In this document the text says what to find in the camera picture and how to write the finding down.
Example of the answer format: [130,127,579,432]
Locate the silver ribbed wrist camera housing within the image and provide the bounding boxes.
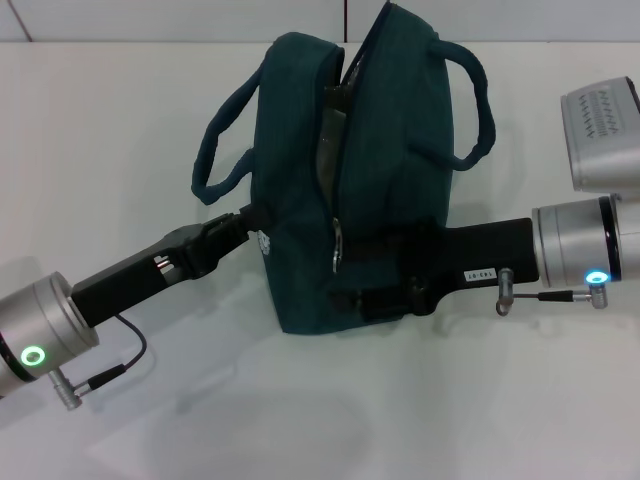
[559,76,640,194]

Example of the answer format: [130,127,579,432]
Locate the dark teal insulated bag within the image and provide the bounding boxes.
[191,2,496,335]

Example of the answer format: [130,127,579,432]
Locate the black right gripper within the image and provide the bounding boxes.
[326,216,542,321]

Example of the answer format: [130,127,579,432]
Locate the right gripper cable with plug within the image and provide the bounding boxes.
[494,268,611,316]

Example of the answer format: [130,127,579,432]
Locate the gripper cable with plug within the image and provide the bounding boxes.
[49,314,147,411]
[494,268,611,316]

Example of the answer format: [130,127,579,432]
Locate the left gripper cable with plug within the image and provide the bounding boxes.
[49,314,147,411]

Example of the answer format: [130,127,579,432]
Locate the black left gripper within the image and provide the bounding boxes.
[72,203,275,329]

